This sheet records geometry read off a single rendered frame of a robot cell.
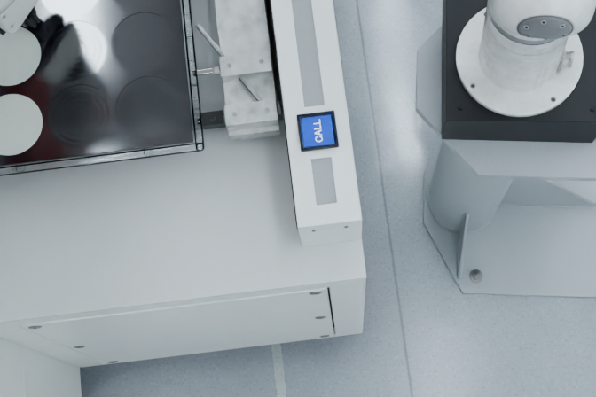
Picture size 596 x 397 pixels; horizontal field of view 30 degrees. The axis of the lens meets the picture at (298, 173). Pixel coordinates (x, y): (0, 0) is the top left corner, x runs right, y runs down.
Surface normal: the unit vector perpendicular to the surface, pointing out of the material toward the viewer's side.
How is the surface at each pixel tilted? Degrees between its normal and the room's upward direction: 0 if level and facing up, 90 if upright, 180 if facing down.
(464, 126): 90
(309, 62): 0
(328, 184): 0
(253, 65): 0
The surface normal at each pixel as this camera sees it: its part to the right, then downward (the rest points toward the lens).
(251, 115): -0.05, -0.25
